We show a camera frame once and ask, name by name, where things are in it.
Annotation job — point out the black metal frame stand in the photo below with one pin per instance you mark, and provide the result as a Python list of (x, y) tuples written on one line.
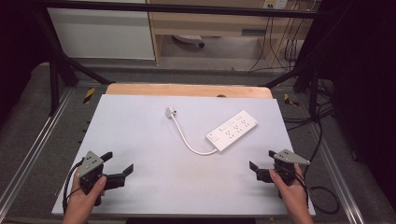
[(313, 93), (54, 88)]

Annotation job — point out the person's right hand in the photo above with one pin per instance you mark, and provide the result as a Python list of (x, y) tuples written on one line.
[(291, 196)]

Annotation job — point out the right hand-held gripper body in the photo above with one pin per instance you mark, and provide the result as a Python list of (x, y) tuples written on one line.
[(286, 161)]

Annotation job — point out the person's left hand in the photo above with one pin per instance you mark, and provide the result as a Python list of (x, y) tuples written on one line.
[(81, 202)]

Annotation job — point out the white cabinet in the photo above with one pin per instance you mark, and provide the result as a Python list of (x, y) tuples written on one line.
[(99, 34)]

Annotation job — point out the light wooden desk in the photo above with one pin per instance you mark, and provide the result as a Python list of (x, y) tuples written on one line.
[(202, 23)]

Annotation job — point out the white wall socket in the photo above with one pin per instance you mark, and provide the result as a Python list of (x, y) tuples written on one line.
[(275, 3)]

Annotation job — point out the white power strip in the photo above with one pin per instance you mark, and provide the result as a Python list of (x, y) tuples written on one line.
[(232, 130)]

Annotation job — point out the grey chair base with caster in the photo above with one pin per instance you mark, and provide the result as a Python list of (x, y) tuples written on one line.
[(186, 38)]

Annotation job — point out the dark curtain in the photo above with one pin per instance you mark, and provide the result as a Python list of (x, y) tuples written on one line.
[(15, 37), (367, 77)]

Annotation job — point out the aluminium floor rail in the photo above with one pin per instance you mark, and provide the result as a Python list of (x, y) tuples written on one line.
[(337, 174), (35, 146)]

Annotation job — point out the black metal frame bar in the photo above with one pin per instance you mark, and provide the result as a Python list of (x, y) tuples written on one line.
[(186, 8)]

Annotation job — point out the wooden table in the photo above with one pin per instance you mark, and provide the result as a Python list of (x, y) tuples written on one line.
[(186, 90)]

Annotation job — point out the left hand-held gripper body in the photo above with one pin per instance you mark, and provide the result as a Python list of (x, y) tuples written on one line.
[(89, 163)]

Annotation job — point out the white power plug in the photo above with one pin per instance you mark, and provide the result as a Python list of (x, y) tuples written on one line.
[(170, 112)]

